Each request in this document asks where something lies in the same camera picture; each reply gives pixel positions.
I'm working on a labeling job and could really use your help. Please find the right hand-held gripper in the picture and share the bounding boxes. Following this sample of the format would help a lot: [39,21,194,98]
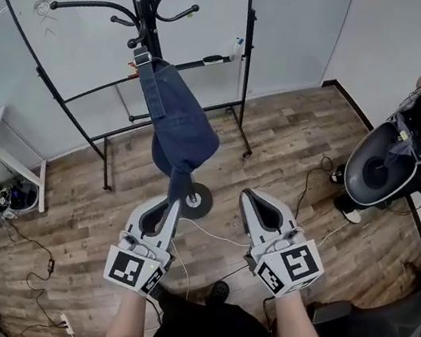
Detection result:
[224,187,337,304]

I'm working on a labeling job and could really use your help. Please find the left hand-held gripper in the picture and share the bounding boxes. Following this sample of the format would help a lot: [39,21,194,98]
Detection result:
[100,188,184,302]

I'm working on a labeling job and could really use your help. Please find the navy blue cap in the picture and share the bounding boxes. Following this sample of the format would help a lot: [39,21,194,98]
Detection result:
[106,45,234,220]

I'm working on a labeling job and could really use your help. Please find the black metal coat rack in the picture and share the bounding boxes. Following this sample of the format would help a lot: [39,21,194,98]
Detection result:
[17,0,249,222]

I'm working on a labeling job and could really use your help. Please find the person's left forearm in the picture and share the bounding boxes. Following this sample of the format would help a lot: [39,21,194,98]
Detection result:
[103,287,153,337]

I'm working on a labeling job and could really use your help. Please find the person's right forearm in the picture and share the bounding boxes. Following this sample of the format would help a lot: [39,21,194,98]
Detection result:
[267,288,332,337]

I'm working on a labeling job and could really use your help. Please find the person's black shoe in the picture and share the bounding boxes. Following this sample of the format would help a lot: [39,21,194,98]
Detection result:
[207,278,233,303]

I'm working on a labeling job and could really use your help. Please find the white power strip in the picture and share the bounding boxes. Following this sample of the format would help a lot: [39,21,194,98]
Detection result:
[56,312,79,336]

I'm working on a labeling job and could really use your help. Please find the grey waste bin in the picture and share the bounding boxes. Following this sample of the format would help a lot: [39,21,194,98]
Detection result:
[0,177,41,215]

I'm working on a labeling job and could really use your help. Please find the black whiteboard eraser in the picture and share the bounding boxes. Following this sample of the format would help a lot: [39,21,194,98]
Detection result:
[202,52,224,67]

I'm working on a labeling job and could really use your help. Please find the black office chair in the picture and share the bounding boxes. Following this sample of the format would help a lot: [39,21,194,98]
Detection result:
[305,269,421,337]

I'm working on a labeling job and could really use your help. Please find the blue-capped whiteboard marker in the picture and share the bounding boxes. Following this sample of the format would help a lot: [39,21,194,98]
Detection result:
[231,36,245,63]

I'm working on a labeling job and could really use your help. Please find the black-framed rolling whiteboard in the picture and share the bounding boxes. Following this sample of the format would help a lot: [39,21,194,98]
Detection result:
[0,0,280,215]

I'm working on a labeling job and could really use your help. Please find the black floor cable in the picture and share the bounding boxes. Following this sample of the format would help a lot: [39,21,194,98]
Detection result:
[292,151,337,226]

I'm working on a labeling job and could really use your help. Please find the white floor cable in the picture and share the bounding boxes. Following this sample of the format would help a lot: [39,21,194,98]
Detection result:
[166,193,348,323]

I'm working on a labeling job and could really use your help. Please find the black cable with adapter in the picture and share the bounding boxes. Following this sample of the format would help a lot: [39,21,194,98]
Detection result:
[0,215,84,337]

